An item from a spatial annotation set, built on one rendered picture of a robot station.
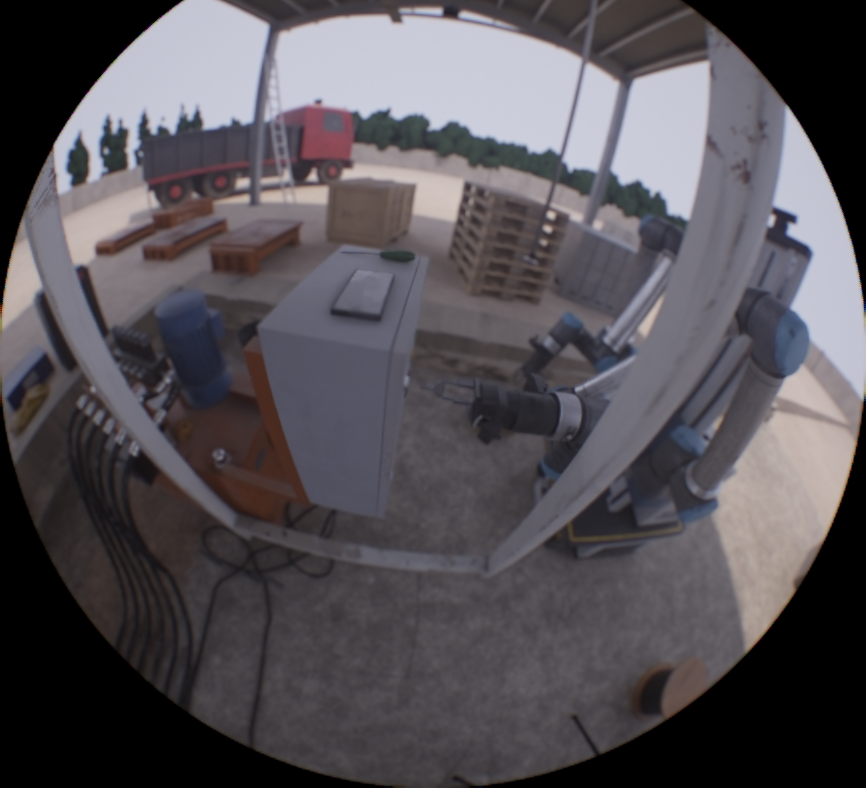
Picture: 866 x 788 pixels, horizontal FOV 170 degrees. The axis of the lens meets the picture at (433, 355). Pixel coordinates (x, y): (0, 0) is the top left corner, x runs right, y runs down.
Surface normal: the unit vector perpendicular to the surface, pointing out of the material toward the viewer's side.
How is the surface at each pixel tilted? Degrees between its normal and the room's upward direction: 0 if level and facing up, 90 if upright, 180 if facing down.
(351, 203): 90
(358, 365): 90
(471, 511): 0
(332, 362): 90
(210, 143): 90
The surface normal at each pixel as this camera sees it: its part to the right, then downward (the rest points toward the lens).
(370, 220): -0.21, 0.56
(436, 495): 0.18, -0.78
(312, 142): 0.79, 0.48
